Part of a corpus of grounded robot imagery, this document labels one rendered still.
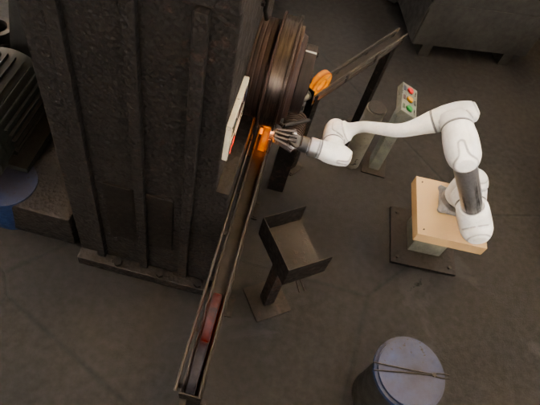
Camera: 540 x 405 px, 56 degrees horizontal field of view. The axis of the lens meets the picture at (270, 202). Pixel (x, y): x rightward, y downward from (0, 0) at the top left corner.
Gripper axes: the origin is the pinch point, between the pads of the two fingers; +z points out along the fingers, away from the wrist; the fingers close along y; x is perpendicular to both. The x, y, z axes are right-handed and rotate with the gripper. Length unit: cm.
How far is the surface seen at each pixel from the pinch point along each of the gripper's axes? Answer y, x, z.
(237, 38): -48, 84, 17
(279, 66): -15, 52, 4
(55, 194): -33, -55, 92
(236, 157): -28.5, 11.4, 9.5
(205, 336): -99, -4, 1
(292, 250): -48, -14, -26
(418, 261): 1, -68, -109
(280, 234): -42.5, -13.8, -18.4
